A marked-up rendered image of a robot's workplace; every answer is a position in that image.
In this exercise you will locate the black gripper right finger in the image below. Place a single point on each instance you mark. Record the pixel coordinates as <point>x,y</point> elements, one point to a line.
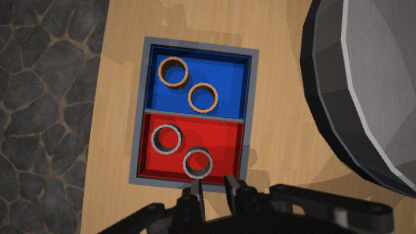
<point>360,216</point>

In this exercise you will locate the grey round turntable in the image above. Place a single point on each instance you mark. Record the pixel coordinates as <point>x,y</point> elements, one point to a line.
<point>380,67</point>

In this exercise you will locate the bronze bushing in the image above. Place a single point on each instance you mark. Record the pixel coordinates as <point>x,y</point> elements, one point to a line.
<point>168,63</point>
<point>205,86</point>

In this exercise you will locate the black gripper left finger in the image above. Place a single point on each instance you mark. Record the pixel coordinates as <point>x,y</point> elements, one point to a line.
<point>188,211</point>

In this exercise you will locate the grey metal sleeve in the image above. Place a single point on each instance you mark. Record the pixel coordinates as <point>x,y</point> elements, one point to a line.
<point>197,174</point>
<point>157,145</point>

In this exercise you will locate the grey tray with blue and red compartments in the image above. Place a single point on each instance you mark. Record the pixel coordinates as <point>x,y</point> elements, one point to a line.
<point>225,131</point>

